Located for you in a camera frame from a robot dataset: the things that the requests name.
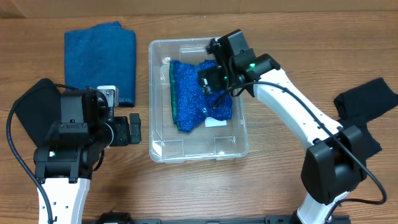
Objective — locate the folded blue denim cloth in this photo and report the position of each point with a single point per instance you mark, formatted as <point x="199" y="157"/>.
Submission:
<point x="104" y="54"/>

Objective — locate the clear plastic container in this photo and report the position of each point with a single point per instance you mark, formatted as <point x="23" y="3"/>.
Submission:
<point x="167" y="143"/>

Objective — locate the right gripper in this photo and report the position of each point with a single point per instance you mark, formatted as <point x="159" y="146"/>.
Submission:
<point x="207" y="78"/>

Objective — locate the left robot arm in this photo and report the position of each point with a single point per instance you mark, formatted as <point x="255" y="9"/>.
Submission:
<point x="74" y="148"/>

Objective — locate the black cloth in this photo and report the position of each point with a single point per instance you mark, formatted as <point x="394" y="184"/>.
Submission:
<point x="372" y="146"/>
<point x="369" y="100"/>
<point x="39" y="109"/>

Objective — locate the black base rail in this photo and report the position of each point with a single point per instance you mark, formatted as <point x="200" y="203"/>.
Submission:
<point x="125" y="218"/>

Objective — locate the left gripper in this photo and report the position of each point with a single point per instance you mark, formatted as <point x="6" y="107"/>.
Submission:
<point x="124" y="137"/>

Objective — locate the blue sequin garment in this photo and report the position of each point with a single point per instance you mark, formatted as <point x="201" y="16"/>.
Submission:
<point x="190" y="105"/>

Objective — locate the white label tag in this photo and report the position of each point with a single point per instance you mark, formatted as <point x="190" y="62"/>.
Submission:
<point x="211" y="122"/>

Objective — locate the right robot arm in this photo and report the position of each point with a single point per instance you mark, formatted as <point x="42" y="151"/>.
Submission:
<point x="334" y="156"/>

